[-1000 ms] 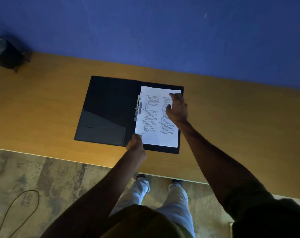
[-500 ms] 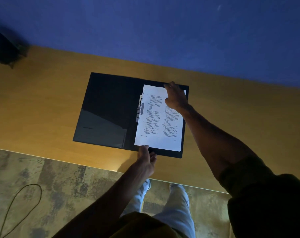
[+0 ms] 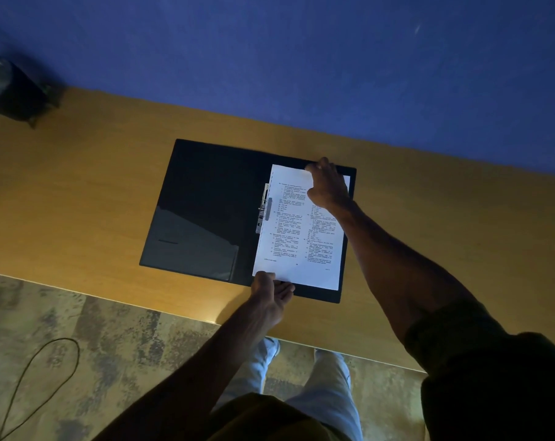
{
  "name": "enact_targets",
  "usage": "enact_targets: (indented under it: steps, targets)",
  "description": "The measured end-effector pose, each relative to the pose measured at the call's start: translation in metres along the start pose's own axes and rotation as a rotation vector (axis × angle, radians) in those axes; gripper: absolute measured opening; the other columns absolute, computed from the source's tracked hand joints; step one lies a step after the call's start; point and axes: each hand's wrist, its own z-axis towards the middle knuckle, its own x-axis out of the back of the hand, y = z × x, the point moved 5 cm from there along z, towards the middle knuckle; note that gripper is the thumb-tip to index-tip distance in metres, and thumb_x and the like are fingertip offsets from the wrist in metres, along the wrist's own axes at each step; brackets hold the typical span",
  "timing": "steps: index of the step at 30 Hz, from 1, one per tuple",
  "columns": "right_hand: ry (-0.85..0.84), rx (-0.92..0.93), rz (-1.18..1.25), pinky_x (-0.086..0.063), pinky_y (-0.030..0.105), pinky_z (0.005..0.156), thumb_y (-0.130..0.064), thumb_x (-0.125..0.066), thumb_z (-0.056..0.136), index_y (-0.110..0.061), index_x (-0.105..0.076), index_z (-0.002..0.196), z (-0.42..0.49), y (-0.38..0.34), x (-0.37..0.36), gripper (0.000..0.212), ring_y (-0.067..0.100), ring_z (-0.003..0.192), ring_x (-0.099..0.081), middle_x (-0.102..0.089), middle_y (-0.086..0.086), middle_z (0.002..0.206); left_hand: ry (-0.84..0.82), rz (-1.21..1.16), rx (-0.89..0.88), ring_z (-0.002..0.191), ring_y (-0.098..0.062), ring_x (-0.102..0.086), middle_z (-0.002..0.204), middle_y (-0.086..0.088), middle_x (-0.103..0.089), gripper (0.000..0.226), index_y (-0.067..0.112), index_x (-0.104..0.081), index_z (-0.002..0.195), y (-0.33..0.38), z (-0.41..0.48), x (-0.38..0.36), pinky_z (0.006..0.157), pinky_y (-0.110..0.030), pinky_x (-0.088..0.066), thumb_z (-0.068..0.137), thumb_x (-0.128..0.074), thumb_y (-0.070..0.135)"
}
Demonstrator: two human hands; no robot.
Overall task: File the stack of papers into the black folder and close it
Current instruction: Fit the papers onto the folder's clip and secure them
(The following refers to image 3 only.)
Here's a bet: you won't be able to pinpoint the person's left hand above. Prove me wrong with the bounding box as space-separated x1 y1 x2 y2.
250 272 296 330

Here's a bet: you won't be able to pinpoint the person's right hand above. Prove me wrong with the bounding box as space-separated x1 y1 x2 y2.
304 157 354 213

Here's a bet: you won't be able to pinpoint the white printed paper sheet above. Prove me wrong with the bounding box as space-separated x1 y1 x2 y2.
252 164 351 292

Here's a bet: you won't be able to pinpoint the person's left forearm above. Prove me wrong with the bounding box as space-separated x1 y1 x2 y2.
93 301 274 441

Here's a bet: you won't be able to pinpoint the person's right forearm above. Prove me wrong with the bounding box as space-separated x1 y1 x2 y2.
336 202 478 345

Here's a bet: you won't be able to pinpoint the silver folder clip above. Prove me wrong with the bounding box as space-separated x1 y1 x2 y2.
255 183 273 235

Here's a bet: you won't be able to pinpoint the black file folder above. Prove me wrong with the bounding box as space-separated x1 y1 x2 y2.
139 139 357 304

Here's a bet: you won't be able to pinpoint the person's light trousers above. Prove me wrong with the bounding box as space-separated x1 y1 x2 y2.
212 336 364 441

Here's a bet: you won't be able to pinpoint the person's dark shirt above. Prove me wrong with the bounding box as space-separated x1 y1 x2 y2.
204 300 555 441

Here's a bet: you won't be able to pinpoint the black pot with plant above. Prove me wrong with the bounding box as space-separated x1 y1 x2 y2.
0 39 67 130

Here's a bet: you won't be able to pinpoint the black cable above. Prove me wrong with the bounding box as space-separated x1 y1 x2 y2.
0 338 81 441

